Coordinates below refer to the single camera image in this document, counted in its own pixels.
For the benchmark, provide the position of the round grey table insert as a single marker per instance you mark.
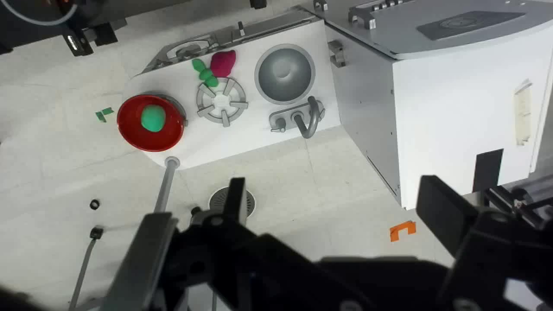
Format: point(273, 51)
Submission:
point(218, 201)

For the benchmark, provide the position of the grey toy tap faucet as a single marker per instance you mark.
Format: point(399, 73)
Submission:
point(304, 118)

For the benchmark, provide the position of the green tape marker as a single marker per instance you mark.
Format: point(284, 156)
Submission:
point(102, 115)

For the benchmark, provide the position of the grey toy sink basin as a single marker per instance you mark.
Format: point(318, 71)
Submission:
point(284, 75)

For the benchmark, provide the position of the grey toy stove burner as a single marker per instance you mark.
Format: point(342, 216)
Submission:
point(223, 104)

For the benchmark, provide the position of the white grey box appliance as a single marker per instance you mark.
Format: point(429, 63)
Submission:
point(456, 89)

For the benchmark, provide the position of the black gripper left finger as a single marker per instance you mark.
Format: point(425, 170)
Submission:
point(235, 204)

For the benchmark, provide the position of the black clamp bracket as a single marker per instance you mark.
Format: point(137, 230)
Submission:
point(80, 39)

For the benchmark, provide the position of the white toy kitchen unit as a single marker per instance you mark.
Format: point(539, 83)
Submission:
point(206, 142)

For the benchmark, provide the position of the orange tape marker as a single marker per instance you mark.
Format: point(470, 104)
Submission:
point(398, 230)

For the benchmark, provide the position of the pink toy radish green leaves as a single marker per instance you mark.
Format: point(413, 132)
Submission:
point(220, 66)

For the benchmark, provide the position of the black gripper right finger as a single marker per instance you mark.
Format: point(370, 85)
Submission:
point(444, 211)

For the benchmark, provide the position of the black bolt on table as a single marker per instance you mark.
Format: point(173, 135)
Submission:
point(95, 204)

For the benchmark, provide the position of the grey metal rod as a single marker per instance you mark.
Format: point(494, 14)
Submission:
point(168, 177)

